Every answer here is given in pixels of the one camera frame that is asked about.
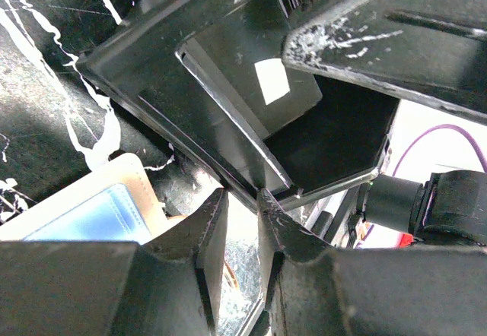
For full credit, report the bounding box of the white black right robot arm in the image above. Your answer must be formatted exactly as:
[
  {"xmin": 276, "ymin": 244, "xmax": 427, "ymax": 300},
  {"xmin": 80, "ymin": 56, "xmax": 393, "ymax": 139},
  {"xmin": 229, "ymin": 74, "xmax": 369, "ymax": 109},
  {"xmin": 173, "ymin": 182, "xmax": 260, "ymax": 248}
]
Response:
[{"xmin": 282, "ymin": 0, "xmax": 486, "ymax": 245}]

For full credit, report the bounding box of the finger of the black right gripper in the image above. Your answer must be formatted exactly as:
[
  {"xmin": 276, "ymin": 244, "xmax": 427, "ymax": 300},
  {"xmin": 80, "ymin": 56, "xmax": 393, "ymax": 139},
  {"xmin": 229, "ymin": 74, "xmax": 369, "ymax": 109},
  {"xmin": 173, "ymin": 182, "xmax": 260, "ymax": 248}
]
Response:
[{"xmin": 282, "ymin": 0, "xmax": 486, "ymax": 124}]

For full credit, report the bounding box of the beige leather card holder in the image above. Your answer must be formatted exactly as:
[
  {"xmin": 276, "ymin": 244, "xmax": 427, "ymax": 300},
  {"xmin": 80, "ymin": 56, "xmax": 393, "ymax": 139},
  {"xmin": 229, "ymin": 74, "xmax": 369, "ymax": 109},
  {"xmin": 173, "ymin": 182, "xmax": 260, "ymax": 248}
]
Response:
[{"xmin": 1, "ymin": 154, "xmax": 183, "ymax": 244}]

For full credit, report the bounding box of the black VIP credit card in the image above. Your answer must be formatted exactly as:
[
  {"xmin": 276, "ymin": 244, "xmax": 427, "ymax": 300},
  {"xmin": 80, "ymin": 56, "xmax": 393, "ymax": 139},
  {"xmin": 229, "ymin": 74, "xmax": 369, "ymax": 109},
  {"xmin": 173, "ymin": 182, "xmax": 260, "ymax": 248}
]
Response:
[{"xmin": 179, "ymin": 5, "xmax": 322, "ymax": 139}]

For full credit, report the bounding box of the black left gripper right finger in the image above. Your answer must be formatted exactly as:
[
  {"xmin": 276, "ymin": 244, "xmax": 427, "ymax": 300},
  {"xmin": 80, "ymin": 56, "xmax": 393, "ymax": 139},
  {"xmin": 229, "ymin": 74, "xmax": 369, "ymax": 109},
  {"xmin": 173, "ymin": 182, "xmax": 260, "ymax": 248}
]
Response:
[{"xmin": 257, "ymin": 189, "xmax": 486, "ymax": 335}]

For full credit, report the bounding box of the black plastic card box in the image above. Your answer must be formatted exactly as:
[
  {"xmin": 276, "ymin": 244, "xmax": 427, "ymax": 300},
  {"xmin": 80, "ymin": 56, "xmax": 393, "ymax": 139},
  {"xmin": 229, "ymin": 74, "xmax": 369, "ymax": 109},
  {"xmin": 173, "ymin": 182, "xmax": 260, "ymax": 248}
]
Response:
[{"xmin": 77, "ymin": 0, "xmax": 399, "ymax": 209}]

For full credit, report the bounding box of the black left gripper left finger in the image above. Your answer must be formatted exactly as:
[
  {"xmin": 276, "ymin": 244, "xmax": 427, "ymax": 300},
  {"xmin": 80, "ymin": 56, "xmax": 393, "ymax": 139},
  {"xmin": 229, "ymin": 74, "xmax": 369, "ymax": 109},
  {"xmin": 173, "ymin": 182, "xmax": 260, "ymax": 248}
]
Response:
[{"xmin": 1, "ymin": 188, "xmax": 228, "ymax": 335}]

